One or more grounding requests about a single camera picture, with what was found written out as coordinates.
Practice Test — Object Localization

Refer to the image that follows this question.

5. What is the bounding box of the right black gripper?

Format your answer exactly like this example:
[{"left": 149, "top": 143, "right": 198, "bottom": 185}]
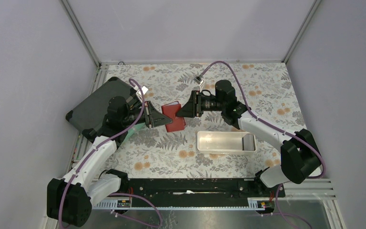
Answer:
[{"left": 175, "top": 91, "right": 225, "bottom": 118}]

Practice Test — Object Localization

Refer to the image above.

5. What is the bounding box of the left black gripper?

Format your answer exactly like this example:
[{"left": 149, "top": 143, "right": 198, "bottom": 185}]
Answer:
[{"left": 122, "top": 101, "right": 173, "bottom": 128}]

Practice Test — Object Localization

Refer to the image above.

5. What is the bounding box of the red card holder wallet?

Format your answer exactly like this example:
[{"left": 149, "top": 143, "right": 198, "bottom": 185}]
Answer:
[{"left": 161, "top": 101, "right": 186, "bottom": 133}]

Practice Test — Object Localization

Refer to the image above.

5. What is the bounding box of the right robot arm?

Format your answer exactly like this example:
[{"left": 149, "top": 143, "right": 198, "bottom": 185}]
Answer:
[{"left": 176, "top": 80, "right": 322, "bottom": 197}]

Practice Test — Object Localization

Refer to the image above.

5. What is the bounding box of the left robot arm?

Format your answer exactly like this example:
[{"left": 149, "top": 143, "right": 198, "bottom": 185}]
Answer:
[{"left": 47, "top": 96, "right": 172, "bottom": 227}]

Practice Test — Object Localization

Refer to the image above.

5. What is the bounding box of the mint green tube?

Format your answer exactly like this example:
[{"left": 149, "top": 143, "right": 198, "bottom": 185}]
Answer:
[{"left": 127, "top": 124, "right": 145, "bottom": 137}]

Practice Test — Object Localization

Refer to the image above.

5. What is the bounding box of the white plastic tray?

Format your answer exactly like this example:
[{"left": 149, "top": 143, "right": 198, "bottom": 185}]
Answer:
[{"left": 197, "top": 131, "right": 257, "bottom": 156}]

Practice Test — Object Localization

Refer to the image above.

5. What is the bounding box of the floral table mat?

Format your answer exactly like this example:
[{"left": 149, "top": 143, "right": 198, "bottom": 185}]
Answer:
[{"left": 102, "top": 63, "right": 305, "bottom": 178}]

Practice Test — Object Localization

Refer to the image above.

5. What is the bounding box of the black hard case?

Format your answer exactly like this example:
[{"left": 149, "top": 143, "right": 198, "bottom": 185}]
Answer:
[{"left": 65, "top": 77, "right": 137, "bottom": 138}]

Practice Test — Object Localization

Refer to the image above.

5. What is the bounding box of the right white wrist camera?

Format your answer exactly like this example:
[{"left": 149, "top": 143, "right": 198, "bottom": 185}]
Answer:
[{"left": 194, "top": 75, "right": 205, "bottom": 92}]

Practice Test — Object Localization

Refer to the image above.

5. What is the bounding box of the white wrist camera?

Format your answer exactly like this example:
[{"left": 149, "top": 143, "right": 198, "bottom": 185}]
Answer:
[
  {"left": 134, "top": 86, "right": 149, "bottom": 101},
  {"left": 194, "top": 75, "right": 205, "bottom": 92}
]

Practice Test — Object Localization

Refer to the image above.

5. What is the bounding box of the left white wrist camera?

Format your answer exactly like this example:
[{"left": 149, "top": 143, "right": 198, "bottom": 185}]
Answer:
[{"left": 134, "top": 86, "right": 149, "bottom": 101}]

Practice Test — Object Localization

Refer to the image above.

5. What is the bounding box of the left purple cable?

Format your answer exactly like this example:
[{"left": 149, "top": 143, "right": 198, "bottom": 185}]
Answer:
[{"left": 58, "top": 78, "right": 164, "bottom": 229}]

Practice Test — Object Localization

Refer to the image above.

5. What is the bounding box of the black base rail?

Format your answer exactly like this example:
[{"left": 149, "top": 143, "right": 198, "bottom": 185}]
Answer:
[{"left": 91, "top": 177, "right": 332, "bottom": 212}]

